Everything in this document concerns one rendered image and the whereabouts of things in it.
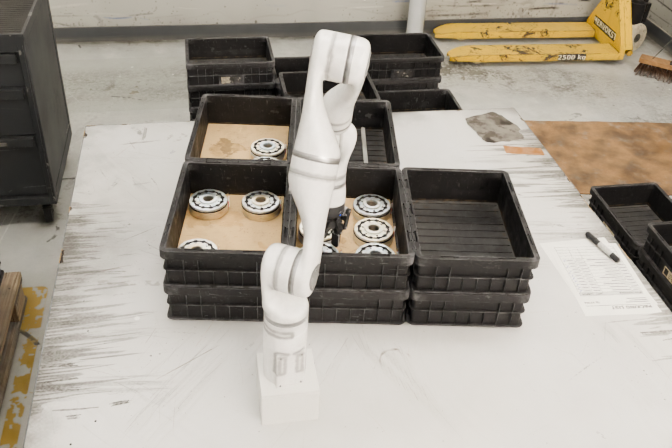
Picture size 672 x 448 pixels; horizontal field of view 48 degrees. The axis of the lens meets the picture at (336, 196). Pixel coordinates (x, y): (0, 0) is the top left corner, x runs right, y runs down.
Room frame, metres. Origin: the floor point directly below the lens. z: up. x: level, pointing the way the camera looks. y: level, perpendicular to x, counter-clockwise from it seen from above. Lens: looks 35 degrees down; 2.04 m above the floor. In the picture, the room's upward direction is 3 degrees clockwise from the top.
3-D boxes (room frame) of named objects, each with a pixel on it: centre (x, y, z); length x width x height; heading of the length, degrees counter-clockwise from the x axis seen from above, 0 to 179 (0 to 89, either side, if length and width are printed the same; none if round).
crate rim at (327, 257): (1.56, -0.04, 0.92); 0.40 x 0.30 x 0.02; 3
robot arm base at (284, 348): (1.13, 0.09, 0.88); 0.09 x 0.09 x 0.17; 21
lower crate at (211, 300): (1.55, 0.26, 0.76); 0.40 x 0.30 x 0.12; 3
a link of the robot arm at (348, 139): (1.47, 0.00, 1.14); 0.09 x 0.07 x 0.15; 94
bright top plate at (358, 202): (1.68, -0.10, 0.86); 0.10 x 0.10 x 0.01
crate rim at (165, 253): (1.55, 0.26, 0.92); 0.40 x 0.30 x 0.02; 3
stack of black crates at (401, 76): (3.40, -0.25, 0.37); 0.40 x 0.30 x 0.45; 102
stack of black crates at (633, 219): (2.43, -1.22, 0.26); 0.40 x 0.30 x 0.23; 12
